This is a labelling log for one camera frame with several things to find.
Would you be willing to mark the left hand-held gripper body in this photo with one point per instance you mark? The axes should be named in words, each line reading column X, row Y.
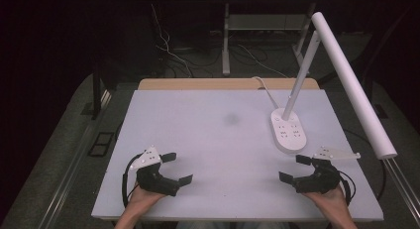
column 155, row 182

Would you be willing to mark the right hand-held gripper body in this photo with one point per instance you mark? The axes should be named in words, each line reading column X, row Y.
column 322, row 179

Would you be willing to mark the person's left hand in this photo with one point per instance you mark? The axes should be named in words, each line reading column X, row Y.
column 142, row 198

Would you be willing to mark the person's right hand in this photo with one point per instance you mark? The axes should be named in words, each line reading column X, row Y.
column 332, row 202

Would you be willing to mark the white table board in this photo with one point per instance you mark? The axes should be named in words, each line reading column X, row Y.
column 214, row 149

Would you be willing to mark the wooden table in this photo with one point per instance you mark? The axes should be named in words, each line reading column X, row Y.
column 204, row 84

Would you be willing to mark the white desk lamp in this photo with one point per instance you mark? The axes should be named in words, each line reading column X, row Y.
column 350, row 87

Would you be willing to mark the black stand leg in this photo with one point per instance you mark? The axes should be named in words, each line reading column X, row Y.
column 96, row 93

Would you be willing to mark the black floor frame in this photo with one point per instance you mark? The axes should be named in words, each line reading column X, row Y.
column 100, row 144

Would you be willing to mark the aluminium rail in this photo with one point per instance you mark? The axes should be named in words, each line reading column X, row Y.
column 74, row 163
column 404, row 186

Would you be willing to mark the white metal desk frame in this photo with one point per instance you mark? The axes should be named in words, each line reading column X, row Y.
column 226, row 40

